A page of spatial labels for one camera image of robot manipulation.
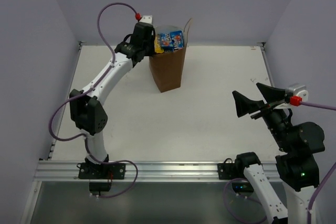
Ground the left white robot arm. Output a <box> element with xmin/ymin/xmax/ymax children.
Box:
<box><xmin>69</xmin><ymin>22</ymin><xmax>155</xmax><ymax>178</ymax></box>

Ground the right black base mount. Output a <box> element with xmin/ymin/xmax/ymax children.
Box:
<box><xmin>217</xmin><ymin>158</ymin><xmax>239</xmax><ymax>180</ymax></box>

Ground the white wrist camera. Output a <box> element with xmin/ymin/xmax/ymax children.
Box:
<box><xmin>139</xmin><ymin>15</ymin><xmax>153</xmax><ymax>25</ymax></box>
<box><xmin>276</xmin><ymin>83</ymin><xmax>309</xmax><ymax>109</ymax></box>

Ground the brown paper bag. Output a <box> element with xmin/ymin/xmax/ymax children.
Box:
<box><xmin>149</xmin><ymin>18</ymin><xmax>193</xmax><ymax>93</ymax></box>

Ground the yellow M&M's packet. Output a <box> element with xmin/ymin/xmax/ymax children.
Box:
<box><xmin>154</xmin><ymin>34</ymin><xmax>164</xmax><ymax>54</ymax></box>

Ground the black controller box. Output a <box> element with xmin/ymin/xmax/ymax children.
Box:
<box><xmin>232</xmin><ymin>180</ymin><xmax>254</xmax><ymax>194</ymax></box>
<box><xmin>89</xmin><ymin>182</ymin><xmax>111</xmax><ymax>195</ymax></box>

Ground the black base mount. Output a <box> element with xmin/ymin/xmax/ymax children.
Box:
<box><xmin>77</xmin><ymin>161</ymin><xmax>126</xmax><ymax>180</ymax></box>
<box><xmin>217</xmin><ymin>158</ymin><xmax>239</xmax><ymax>180</ymax></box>

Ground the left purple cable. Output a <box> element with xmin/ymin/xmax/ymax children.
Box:
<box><xmin>49</xmin><ymin>3</ymin><xmax>144</xmax><ymax>199</ymax></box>

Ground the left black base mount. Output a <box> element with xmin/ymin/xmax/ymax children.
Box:
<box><xmin>77</xmin><ymin>161</ymin><xmax>126</xmax><ymax>180</ymax></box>

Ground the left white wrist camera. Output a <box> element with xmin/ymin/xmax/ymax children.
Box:
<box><xmin>139</xmin><ymin>15</ymin><xmax>153</xmax><ymax>25</ymax></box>

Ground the aluminium front rail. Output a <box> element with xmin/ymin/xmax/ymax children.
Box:
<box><xmin>34</xmin><ymin>159</ymin><xmax>283</xmax><ymax>183</ymax></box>

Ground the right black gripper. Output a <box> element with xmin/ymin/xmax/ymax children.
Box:
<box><xmin>233</xmin><ymin>81</ymin><xmax>293</xmax><ymax>151</ymax></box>

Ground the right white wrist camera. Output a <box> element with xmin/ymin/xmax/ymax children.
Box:
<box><xmin>276</xmin><ymin>83</ymin><xmax>309</xmax><ymax>109</ymax></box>

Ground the blue M&M's packet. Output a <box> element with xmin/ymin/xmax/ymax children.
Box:
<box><xmin>160</xmin><ymin>30</ymin><xmax>184</xmax><ymax>52</ymax></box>

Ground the right black controller box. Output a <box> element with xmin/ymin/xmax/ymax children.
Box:
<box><xmin>232</xmin><ymin>180</ymin><xmax>254</xmax><ymax>194</ymax></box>

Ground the left black controller box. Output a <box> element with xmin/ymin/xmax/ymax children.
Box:
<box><xmin>89</xmin><ymin>182</ymin><xmax>111</xmax><ymax>195</ymax></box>

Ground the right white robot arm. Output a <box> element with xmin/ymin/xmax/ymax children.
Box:
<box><xmin>232</xmin><ymin>83</ymin><xmax>325</xmax><ymax>223</ymax></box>

